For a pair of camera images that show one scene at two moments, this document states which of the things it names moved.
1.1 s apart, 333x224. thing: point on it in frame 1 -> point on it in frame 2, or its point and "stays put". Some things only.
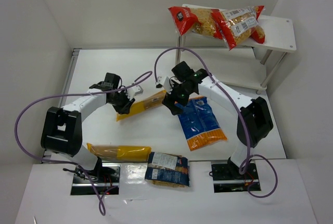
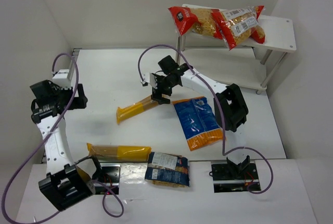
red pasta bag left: [200, 21] stays put
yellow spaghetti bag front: [122, 153] stays put
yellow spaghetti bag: [151, 102] stays put
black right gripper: [172, 98] -> [158, 91]
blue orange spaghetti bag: [199, 124] stays put
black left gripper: [124, 103] -> [77, 97]
